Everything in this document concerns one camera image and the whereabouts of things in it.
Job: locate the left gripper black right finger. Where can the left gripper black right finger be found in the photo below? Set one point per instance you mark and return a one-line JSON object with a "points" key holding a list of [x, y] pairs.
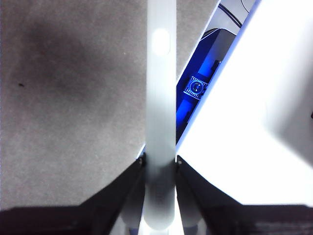
{"points": [[244, 220]]}

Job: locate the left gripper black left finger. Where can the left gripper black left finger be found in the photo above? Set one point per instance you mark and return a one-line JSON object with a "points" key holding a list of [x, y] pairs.
{"points": [[73, 220]]}

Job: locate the grey rounded housing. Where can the grey rounded housing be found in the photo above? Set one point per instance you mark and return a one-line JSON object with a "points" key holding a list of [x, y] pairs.
{"points": [[222, 44]]}

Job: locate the small square camera module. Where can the small square camera module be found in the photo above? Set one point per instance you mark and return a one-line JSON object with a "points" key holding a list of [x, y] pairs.
{"points": [[195, 87]]}

